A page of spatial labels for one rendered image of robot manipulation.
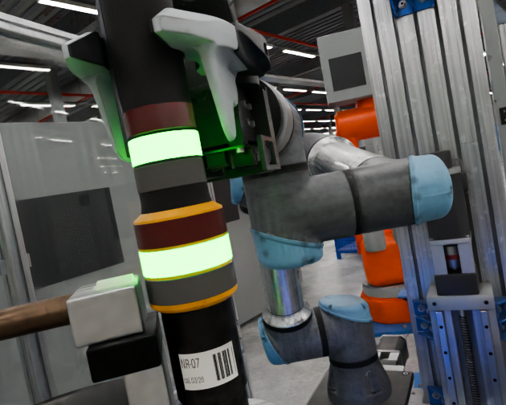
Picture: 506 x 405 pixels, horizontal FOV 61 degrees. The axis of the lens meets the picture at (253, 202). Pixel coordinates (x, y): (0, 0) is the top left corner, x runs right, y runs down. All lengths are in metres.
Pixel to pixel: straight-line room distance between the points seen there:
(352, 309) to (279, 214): 0.60
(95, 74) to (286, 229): 0.28
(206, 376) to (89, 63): 0.15
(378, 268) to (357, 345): 3.17
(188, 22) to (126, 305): 0.13
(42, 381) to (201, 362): 0.87
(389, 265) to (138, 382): 4.02
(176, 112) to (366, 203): 0.30
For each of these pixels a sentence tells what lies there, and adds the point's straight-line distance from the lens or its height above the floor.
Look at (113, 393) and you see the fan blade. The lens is 0.40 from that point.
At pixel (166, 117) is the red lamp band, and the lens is 0.20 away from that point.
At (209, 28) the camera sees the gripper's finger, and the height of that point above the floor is 1.66.
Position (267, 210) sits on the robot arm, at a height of 1.55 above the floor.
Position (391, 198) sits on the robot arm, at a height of 1.54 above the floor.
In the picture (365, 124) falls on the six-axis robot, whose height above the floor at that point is 1.91.
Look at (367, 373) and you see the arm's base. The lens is 1.08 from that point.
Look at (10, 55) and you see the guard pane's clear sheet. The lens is 1.16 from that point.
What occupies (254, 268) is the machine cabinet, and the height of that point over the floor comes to 0.57.
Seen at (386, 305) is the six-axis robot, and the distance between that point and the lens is 4.25.
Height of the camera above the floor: 1.59
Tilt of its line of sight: 3 degrees down
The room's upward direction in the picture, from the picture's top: 11 degrees counter-clockwise
